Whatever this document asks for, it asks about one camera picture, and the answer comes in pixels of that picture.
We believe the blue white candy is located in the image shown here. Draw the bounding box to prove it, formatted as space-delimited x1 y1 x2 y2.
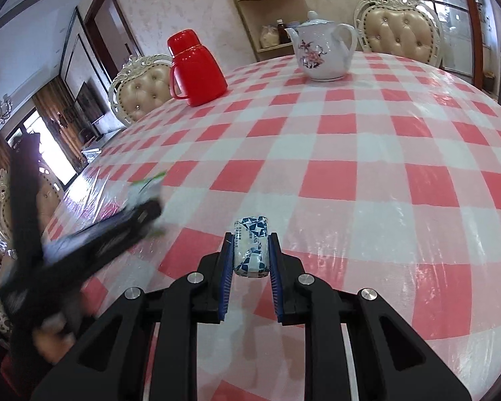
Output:
233 216 270 278

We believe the green white candy packet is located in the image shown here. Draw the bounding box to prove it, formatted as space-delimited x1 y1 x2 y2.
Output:
125 171 166 238

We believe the person left hand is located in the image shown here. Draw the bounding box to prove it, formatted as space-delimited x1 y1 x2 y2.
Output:
32 313 76 365

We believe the cream tufted chair left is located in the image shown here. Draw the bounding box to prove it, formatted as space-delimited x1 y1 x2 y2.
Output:
0 159 64 249

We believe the cream tufted chair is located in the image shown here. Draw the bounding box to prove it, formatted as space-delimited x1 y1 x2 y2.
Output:
354 0 444 67
108 54 173 127
0 159 64 249

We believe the cream tufted chair back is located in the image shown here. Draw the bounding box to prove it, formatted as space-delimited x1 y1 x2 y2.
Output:
108 54 173 127

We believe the red thermos jug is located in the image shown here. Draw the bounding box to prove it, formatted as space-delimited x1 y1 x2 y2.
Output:
167 29 228 107

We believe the red white checkered tablecloth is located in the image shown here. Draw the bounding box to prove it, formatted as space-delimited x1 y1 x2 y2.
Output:
47 52 501 399

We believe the wooden corner shelf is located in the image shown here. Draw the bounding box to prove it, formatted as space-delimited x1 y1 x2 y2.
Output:
233 0 309 61

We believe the white floral teapot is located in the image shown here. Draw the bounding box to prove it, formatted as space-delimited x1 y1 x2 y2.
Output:
286 11 357 82

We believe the cream tufted chair right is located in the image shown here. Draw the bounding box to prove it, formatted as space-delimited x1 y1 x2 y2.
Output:
354 0 444 67

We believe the wall television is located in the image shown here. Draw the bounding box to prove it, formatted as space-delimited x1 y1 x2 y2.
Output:
76 83 106 125

